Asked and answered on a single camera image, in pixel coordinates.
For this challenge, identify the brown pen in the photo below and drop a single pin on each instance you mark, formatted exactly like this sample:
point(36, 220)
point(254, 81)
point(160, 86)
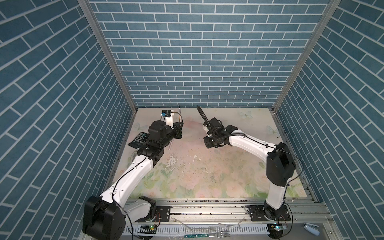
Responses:
point(179, 112)

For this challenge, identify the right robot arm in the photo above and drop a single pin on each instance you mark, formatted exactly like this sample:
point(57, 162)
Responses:
point(280, 165)

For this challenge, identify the green handled fork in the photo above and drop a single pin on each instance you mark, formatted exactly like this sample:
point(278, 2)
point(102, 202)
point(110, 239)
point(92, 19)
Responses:
point(219, 235)

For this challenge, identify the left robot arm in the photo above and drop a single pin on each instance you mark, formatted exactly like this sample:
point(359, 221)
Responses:
point(105, 217)

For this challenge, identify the white blue stapler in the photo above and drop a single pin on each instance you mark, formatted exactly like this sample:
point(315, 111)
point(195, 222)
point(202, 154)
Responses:
point(311, 228)

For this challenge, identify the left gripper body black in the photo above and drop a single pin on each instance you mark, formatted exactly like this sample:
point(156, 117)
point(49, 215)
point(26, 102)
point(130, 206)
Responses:
point(175, 132)

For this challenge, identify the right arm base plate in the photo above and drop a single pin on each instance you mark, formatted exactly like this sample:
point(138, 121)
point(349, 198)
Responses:
point(260, 213)

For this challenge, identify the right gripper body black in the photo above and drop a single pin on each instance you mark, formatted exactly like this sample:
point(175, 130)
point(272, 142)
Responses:
point(210, 141)

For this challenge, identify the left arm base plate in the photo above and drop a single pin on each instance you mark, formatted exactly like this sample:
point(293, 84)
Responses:
point(161, 215)

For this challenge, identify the black calculator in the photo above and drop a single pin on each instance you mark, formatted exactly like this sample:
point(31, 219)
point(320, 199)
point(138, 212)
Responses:
point(139, 140)

